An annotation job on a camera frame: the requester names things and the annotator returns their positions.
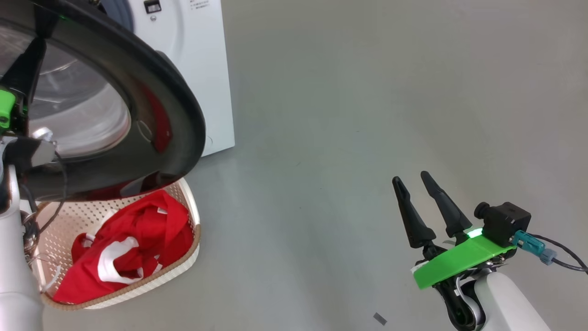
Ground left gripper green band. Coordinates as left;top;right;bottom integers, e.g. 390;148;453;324
0;39;46;129

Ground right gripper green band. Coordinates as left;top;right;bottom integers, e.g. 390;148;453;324
392;171;517;290

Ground black washer door glass bowl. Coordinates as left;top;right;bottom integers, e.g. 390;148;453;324
0;0;206;202

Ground red and white garment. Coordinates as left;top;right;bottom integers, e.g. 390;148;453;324
53;189;194;305

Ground grey rubber door gasket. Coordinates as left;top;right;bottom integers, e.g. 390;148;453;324
99;0;136;33

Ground cream laundry basket brown rim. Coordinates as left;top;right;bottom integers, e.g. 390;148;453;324
28;178;201;310

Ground white front-load washing machine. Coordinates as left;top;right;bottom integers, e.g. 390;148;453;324
99;0;236;158

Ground right camera cable teal connector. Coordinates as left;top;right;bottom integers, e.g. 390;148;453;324
514;230;588;273

